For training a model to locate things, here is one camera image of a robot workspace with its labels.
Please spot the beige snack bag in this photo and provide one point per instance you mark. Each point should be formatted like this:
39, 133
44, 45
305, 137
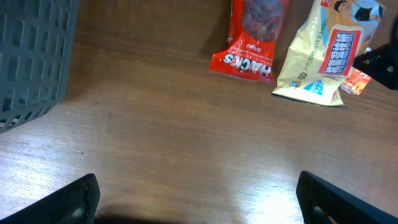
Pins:
323, 50

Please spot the orange tissue pack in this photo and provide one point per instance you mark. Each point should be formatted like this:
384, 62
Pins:
356, 83

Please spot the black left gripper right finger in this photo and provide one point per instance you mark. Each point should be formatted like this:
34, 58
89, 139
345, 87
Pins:
323, 202

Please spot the grey plastic mesh basket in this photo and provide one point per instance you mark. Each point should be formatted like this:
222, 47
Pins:
36, 50

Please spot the red candy bag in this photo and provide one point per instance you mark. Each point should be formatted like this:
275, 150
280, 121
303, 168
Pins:
254, 27

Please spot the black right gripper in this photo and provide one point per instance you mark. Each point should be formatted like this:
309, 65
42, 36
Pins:
381, 63

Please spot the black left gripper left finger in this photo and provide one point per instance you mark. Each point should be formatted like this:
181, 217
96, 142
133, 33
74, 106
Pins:
74, 203

